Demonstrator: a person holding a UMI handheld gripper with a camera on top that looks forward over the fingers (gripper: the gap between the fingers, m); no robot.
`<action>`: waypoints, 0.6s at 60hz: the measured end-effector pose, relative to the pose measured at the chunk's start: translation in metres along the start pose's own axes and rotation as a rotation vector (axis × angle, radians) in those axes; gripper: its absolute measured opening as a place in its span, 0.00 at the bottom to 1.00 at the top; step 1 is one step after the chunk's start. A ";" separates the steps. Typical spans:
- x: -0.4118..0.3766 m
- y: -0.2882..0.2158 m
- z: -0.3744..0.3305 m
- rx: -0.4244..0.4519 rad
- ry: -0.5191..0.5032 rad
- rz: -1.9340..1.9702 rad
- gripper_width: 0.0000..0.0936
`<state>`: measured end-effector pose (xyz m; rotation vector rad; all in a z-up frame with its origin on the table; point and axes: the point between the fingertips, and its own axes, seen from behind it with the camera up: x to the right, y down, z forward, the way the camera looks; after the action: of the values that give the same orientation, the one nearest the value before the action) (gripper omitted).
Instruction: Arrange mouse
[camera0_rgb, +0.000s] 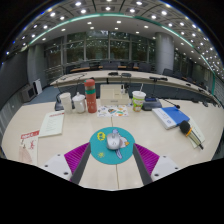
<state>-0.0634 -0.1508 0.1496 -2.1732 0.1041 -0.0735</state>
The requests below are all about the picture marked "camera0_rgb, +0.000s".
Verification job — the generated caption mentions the red drink bottle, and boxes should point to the red drink bottle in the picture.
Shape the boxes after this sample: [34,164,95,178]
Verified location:
[83,78,98,114]

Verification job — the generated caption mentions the white paper cup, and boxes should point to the white paper cup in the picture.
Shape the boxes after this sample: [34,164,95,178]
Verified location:
[59,92,73,113]

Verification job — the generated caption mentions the dark office chairs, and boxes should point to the dark office chairs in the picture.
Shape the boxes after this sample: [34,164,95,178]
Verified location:
[66,59,214,88]

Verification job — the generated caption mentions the black yellow handheld microphone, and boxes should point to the black yellow handheld microphone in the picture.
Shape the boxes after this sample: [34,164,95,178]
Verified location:
[179,120,204,150]

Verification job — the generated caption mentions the grey desk microphone unit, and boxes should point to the grey desk microphone unit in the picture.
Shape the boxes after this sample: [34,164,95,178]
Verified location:
[141,96,181,112]

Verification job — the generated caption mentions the blue and white book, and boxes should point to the blue and white book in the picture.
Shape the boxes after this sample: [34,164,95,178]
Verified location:
[151,106,191,130]

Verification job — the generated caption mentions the green white cup with straw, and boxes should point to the green white cup with straw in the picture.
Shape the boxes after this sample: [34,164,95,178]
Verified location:
[131,83,147,113]

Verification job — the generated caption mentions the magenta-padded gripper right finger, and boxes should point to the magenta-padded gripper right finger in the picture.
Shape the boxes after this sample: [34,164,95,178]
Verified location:
[132,143,183,186]

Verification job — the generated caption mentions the ceiling lights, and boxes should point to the ceiling lights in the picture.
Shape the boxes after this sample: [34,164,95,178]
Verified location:
[4,0,224,78]

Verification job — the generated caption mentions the black gooseneck desk microphone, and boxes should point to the black gooseneck desk microphone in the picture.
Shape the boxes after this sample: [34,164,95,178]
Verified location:
[54,81,75,112]

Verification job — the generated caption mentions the silver computer mouse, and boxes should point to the silver computer mouse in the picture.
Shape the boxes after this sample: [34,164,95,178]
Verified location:
[105,131,122,151]

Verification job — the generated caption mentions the long curved conference table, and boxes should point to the long curved conference table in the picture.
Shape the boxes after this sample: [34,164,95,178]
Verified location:
[49,69,221,98]

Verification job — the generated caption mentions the red and white leaflet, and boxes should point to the red and white leaflet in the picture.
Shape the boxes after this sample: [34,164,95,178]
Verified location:
[18,129,40,166]

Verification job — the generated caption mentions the white printed document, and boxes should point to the white printed document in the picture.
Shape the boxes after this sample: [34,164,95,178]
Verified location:
[38,110,66,138]

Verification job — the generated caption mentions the round teal printed mouse pad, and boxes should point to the round teal printed mouse pad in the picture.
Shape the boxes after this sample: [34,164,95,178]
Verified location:
[89,126,136,166]

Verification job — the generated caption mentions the colourful sticker sheet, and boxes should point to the colourful sticker sheet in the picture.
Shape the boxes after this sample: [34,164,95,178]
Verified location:
[96,105,129,118]

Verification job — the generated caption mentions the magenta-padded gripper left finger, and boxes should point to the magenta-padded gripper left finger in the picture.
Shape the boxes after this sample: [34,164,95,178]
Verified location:
[42,142,92,186]

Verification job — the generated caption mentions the white lidded mug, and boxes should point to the white lidded mug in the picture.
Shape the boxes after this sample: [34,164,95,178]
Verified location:
[72,92,87,114]

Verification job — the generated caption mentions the white cardboard box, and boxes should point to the white cardboard box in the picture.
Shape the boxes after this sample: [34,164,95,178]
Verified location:
[99,84,130,107]

